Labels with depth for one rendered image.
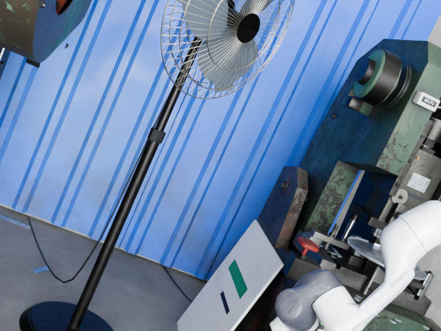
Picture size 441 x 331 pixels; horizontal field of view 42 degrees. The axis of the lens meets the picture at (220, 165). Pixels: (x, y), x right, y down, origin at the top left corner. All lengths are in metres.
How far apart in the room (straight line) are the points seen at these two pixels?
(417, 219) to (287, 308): 0.38
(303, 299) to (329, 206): 0.90
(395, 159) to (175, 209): 1.52
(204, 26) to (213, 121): 1.28
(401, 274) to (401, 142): 0.64
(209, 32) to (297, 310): 0.91
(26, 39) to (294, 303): 1.00
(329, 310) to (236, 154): 1.80
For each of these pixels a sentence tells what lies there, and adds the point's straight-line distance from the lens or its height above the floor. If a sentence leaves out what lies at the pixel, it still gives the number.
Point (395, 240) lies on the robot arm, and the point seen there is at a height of 0.94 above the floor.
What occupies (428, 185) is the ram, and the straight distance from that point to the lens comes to 2.13.
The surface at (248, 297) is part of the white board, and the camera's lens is 2.24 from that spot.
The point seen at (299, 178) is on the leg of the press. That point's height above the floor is 0.86.
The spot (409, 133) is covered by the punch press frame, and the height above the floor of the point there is 1.20.
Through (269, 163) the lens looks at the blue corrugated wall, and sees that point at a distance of 3.18.
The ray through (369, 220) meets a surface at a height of 0.87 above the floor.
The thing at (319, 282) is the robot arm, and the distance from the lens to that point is 1.47.
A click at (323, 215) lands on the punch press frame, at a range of 2.30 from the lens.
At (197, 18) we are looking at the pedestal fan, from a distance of 1.84.
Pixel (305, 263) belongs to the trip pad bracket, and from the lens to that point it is 1.86.
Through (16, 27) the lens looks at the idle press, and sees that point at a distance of 1.69.
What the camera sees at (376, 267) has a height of 0.75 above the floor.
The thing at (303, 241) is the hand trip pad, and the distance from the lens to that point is 1.85.
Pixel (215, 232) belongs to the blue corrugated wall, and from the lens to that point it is 3.23.
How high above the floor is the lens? 1.16
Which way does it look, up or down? 9 degrees down
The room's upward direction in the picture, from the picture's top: 25 degrees clockwise
